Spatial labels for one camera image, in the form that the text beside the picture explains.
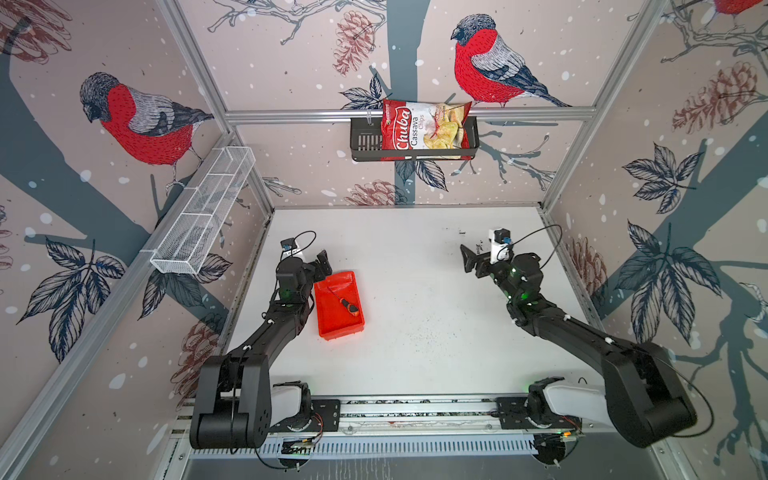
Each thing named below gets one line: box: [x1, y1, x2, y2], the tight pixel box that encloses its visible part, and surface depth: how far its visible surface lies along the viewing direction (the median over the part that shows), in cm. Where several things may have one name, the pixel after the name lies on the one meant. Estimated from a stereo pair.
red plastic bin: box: [314, 271, 366, 341], surface depth 92 cm
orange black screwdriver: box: [340, 298, 359, 316], surface depth 92 cm
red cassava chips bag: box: [381, 99, 473, 161], surface depth 90 cm
